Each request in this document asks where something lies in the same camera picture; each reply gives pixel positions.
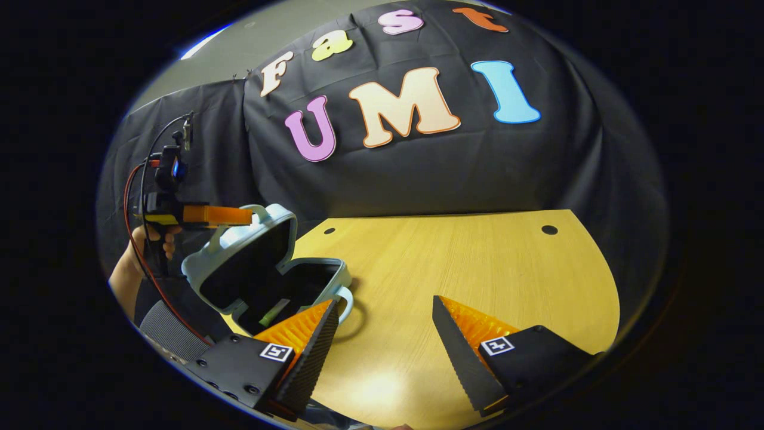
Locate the white cream tube green label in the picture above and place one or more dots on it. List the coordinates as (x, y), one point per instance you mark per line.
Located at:
(274, 312)

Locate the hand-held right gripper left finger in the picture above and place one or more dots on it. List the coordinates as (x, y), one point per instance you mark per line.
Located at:
(310, 358)

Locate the light blue suitcase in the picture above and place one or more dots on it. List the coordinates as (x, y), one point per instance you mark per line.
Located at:
(206, 263)

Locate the grey ribbed fabric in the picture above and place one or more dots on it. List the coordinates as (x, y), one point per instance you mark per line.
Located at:
(173, 334)

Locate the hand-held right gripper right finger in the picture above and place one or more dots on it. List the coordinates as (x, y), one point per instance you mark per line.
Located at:
(462, 358)

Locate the ceiling light panel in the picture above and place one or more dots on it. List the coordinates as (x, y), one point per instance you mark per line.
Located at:
(203, 43)

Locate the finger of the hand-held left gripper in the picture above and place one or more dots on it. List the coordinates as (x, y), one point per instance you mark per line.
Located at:
(218, 216)

